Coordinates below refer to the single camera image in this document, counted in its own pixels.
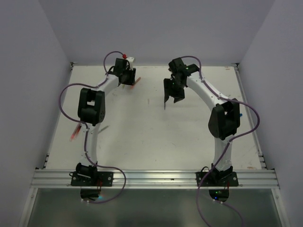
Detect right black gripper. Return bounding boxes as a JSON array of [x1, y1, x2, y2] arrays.
[[164, 77, 185, 102]]

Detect orange highlighter pen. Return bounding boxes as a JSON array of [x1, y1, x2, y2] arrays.
[[129, 77, 141, 90]]

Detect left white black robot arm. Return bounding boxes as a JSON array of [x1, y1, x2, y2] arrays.
[[76, 57, 136, 186]]

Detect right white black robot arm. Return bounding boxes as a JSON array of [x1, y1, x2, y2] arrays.
[[163, 58, 240, 186]]

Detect red pen left side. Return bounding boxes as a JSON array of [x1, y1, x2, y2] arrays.
[[69, 123, 82, 141]]

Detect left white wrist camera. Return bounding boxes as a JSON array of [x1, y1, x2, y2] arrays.
[[126, 57, 135, 70]]

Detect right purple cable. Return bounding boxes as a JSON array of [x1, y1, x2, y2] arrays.
[[179, 55, 262, 227]]

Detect purple cable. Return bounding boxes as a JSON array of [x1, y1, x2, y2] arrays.
[[179, 55, 262, 227], [58, 50, 126, 204]]

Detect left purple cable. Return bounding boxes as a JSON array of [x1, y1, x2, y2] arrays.
[[58, 50, 126, 204]]

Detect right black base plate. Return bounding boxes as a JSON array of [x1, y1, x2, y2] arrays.
[[201, 172, 239, 187]]

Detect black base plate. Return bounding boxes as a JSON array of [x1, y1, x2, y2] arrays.
[[69, 172, 114, 187], [201, 172, 239, 187]]

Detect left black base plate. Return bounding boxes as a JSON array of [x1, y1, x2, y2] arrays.
[[69, 172, 114, 187]]

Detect aluminium front rail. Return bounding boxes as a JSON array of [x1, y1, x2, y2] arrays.
[[30, 169, 279, 189]]

